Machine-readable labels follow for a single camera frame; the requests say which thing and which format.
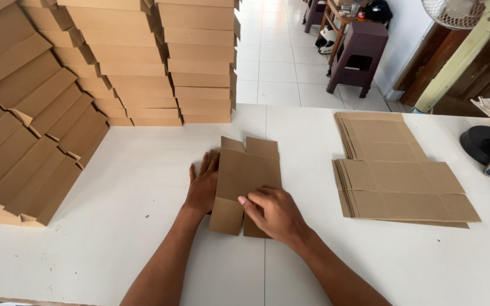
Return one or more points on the person's right hand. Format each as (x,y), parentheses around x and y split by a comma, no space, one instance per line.
(277,214)

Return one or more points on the person's left hand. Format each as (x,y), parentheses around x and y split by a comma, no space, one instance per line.
(202,189)

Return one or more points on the person's right fingers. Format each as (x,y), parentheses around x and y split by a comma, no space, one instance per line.
(255,202)

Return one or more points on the brown cardboard box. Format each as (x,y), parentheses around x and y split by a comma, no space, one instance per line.
(245,178)

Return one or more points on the pile of flat cardboard sheets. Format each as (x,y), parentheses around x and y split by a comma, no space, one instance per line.
(398,178)

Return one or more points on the white motorcycle helmet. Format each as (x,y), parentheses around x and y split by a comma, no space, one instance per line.
(326,40)

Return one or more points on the purple plastic stool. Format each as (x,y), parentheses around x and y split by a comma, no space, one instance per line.
(357,55)
(314,15)

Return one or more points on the wooden side table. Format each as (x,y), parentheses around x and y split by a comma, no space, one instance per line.
(337,25)

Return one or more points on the stacks of folded cardboard boxes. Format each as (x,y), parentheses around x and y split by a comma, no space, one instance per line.
(79,76)

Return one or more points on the black motorcycle helmet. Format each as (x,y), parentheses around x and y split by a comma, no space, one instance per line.
(377,10)

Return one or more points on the black phone stand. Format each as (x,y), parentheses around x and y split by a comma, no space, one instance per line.
(485,142)

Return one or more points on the dark wooden door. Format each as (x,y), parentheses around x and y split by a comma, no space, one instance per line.
(470,72)

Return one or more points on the pale green standing fan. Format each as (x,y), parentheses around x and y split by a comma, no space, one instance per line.
(466,46)

